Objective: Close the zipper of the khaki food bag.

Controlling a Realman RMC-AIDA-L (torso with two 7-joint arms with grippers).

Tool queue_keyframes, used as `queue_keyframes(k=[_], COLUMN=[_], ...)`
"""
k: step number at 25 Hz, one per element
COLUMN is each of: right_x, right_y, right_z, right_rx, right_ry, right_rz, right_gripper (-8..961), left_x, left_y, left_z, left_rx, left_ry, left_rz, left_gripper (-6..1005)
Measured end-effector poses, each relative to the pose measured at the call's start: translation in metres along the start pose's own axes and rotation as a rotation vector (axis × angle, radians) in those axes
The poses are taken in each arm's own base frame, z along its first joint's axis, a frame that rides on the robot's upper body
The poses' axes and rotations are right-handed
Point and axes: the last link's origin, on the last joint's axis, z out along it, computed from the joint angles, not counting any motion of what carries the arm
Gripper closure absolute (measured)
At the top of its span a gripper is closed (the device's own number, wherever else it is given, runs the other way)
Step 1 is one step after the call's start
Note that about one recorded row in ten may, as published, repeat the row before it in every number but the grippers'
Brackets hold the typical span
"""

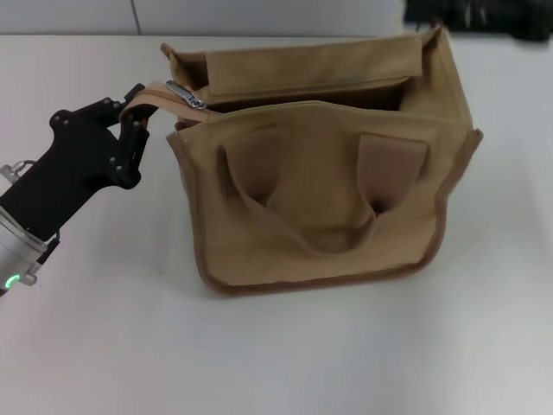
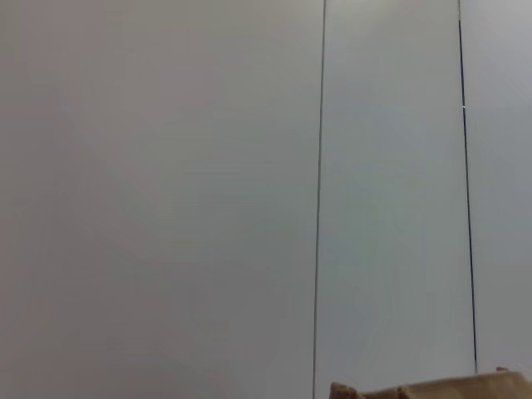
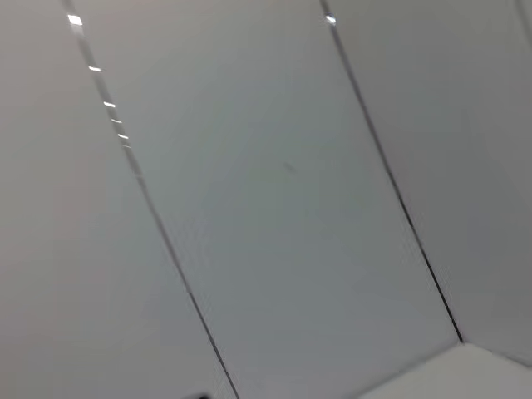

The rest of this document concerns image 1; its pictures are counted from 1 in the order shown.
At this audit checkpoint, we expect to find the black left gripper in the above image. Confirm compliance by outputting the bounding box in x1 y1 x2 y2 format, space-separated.
0 84 151 241

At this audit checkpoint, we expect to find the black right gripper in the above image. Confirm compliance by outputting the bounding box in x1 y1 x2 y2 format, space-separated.
404 0 553 42

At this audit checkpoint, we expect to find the silver metal zipper pull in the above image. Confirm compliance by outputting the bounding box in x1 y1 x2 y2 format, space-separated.
166 80 207 112

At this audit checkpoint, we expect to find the khaki fabric food bag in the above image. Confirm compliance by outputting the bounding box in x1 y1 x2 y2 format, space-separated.
118 19 484 299

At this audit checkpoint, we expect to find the left gripper cable with connectors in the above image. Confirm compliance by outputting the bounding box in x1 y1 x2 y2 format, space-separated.
0 160 61 287

